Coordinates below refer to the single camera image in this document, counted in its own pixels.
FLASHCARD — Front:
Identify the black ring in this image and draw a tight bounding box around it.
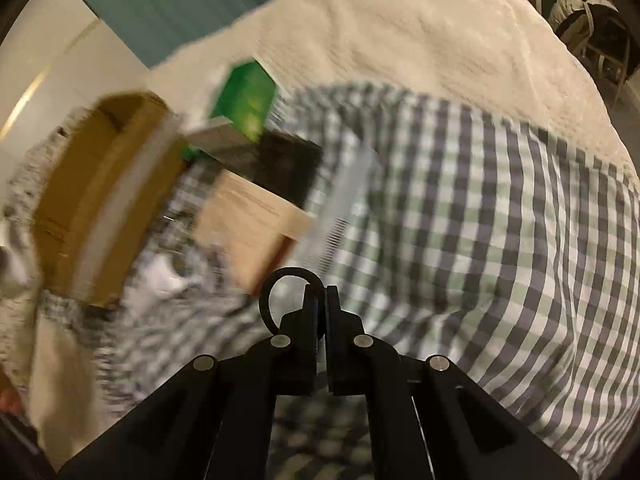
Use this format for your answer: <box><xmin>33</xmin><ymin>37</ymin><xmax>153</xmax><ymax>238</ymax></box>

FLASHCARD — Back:
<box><xmin>258</xmin><ymin>266</ymin><xmax>327</xmax><ymax>336</ymax></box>

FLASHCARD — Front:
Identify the tan medicine box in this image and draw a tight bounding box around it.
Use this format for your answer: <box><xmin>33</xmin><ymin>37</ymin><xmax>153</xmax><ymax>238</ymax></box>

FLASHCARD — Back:
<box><xmin>192</xmin><ymin>170</ymin><xmax>312</xmax><ymax>296</ymax></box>

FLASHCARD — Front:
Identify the clear plastic ruler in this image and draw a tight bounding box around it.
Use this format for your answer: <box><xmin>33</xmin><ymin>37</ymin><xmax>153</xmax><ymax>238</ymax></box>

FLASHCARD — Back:
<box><xmin>293</xmin><ymin>145</ymin><xmax>378</xmax><ymax>278</ymax></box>

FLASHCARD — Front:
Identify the checkered grey white cloth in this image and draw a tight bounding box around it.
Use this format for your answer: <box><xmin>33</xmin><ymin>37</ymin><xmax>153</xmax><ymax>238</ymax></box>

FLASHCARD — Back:
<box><xmin>40</xmin><ymin>84</ymin><xmax>639</xmax><ymax>479</ymax></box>

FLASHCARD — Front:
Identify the floral black white fabric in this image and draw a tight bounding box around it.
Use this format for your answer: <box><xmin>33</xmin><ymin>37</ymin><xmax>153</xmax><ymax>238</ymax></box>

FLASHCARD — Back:
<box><xmin>0</xmin><ymin>109</ymin><xmax>91</xmax><ymax>302</ymax></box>

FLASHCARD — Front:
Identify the brown cardboard box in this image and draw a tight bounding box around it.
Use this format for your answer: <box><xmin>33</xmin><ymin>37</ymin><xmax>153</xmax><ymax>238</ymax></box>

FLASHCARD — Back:
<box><xmin>32</xmin><ymin>91</ymin><xmax>186</xmax><ymax>308</ymax></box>

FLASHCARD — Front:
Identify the green white medicine box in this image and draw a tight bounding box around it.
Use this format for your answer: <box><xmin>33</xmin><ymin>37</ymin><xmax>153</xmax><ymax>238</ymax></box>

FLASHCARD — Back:
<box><xmin>182</xmin><ymin>58</ymin><xmax>278</xmax><ymax>165</ymax></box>

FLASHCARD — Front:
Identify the cream quilted bed cover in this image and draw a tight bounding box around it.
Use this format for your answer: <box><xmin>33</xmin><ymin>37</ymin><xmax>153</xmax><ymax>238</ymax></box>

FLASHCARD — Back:
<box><xmin>145</xmin><ymin>0</ymin><xmax>636</xmax><ymax>176</ymax></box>

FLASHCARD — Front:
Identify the chair with dark clothes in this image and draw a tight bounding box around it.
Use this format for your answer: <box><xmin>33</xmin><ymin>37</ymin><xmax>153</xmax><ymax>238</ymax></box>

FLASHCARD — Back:
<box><xmin>548</xmin><ymin>0</ymin><xmax>639</xmax><ymax>104</ymax></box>

